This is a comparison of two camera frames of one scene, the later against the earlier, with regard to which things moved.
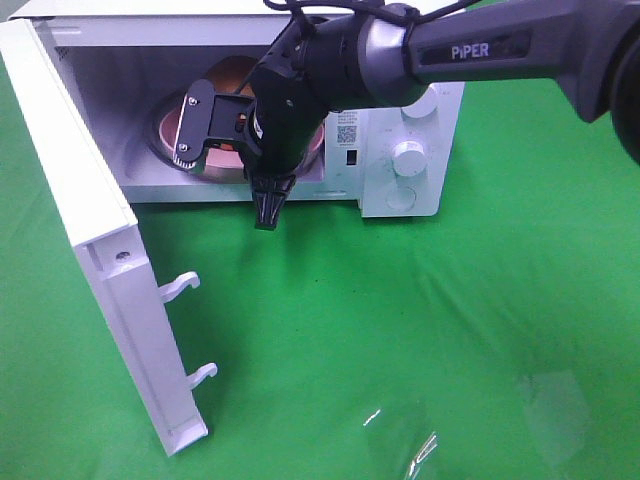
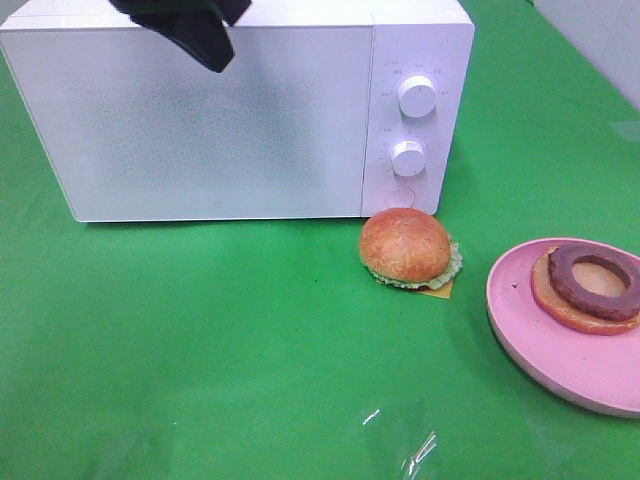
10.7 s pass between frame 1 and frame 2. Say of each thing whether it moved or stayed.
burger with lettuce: moved
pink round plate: moved
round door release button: stayed
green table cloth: stayed
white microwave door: moved
